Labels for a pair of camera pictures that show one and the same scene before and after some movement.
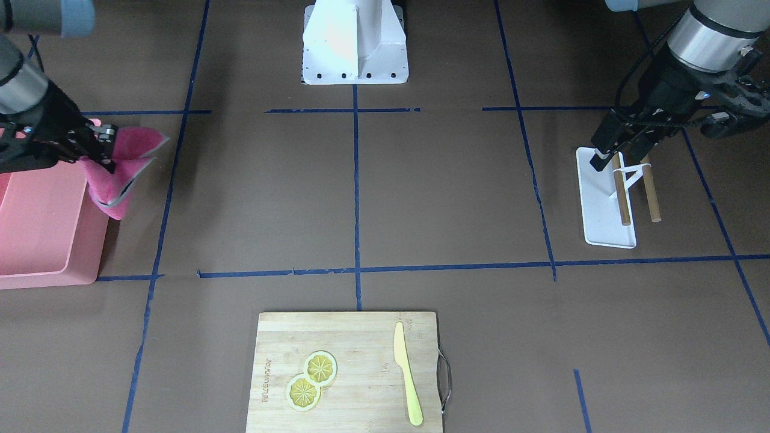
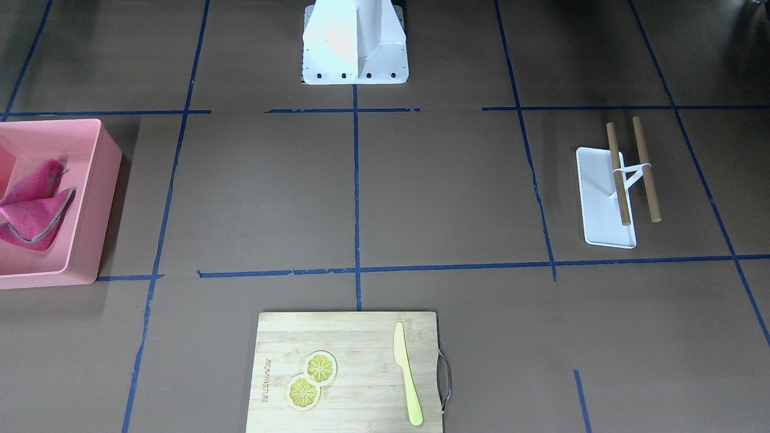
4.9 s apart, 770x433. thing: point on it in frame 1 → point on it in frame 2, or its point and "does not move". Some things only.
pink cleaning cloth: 111,189 → 30,213
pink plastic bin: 52,231 does not move
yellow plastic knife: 400,356 does not move
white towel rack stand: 606,199 does not move
